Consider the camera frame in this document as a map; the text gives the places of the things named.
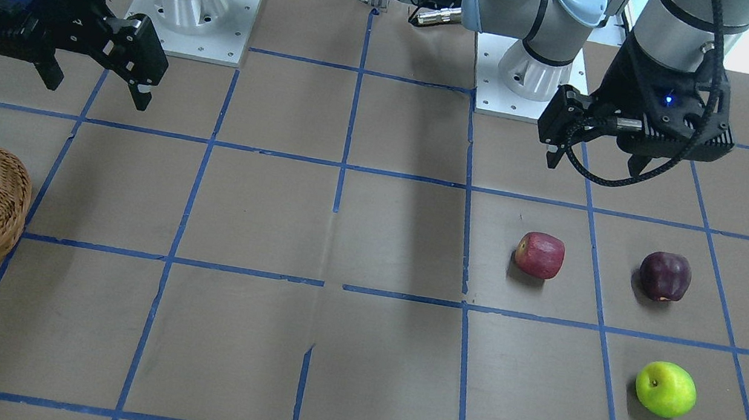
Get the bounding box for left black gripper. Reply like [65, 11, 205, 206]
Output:
[546, 35, 716, 177]

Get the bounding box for red apple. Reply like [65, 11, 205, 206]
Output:
[513, 232, 566, 280]

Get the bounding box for dark purple apple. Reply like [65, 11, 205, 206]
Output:
[638, 252, 692, 302]

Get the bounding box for green apple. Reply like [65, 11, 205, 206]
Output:
[634, 361, 698, 419]

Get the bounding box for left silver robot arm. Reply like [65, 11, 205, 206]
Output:
[460, 0, 749, 188]

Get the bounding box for silver metal connector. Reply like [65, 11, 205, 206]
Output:
[408, 7, 463, 28]

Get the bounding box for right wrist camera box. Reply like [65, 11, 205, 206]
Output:
[105, 13, 169, 94]

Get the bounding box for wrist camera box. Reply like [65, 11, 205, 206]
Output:
[105, 13, 169, 94]
[537, 84, 593, 145]

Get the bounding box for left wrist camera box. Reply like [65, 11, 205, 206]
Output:
[537, 84, 593, 145]

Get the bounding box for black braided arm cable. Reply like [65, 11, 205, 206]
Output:
[560, 0, 745, 203]

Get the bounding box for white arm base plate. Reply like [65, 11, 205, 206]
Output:
[474, 33, 588, 124]
[128, 0, 263, 68]

